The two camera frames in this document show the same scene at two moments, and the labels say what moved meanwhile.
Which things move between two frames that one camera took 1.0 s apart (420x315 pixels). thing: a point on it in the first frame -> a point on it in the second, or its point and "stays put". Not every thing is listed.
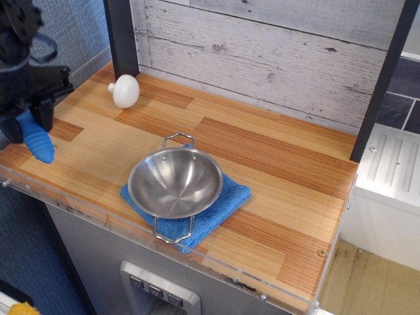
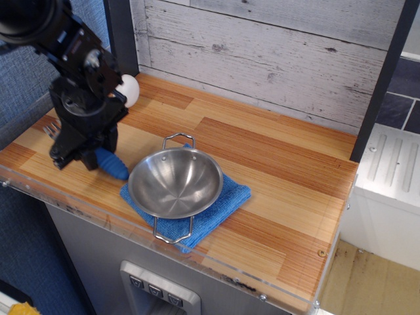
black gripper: [33, 86] -> [87, 123]
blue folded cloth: [188, 232] stays put
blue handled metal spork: [36, 136] -> [107, 161]
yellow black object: [23, 308] stays put
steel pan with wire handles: [174, 184] stays put
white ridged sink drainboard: [389, 167] stays put
